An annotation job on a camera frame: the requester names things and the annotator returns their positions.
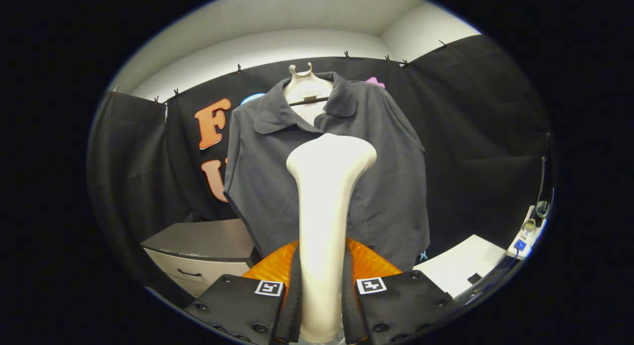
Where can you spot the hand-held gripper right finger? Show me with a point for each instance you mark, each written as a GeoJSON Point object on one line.
{"type": "Point", "coordinates": [406, 305]}

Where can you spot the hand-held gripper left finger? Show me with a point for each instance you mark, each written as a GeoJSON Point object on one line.
{"type": "Point", "coordinates": [237, 305]}

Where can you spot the cream white garment steamer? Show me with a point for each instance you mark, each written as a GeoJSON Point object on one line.
{"type": "Point", "coordinates": [322, 211]}

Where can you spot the dark grey collared shirt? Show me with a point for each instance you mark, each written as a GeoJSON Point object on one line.
{"type": "Point", "coordinates": [386, 161]}

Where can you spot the white side table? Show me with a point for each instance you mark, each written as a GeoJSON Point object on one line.
{"type": "Point", "coordinates": [455, 263]}

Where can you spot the small black block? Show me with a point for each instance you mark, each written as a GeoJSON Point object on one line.
{"type": "Point", "coordinates": [474, 278]}

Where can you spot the grey drawer cabinet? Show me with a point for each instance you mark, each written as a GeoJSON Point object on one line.
{"type": "Point", "coordinates": [198, 236]}

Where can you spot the black backdrop cloth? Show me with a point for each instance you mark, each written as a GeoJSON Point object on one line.
{"type": "Point", "coordinates": [470, 137]}

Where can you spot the row of black cloth clips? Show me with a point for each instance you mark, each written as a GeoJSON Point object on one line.
{"type": "Point", "coordinates": [238, 68]}

